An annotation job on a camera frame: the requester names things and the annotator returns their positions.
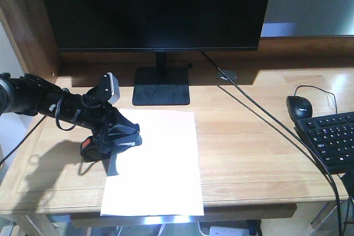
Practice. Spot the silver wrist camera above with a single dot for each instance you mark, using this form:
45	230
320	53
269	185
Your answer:
108	88

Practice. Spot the white paper sheet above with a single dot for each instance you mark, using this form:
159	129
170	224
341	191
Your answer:
161	176

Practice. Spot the black and orange stapler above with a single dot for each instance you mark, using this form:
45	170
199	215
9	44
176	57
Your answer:
89	150

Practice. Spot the white power strip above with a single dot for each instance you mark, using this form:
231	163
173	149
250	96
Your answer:
227	231

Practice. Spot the black computer monitor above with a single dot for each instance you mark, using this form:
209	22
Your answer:
158	26

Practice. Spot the black computer mouse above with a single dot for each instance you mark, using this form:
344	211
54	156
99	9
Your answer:
299	108

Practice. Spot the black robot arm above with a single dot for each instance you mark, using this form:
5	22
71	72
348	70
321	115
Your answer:
31	94

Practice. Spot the wooden desk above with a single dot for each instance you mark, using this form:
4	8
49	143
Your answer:
250	167

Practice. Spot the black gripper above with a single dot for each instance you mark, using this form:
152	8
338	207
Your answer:
88	111

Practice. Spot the black keyboard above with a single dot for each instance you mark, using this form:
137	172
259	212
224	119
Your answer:
330	137

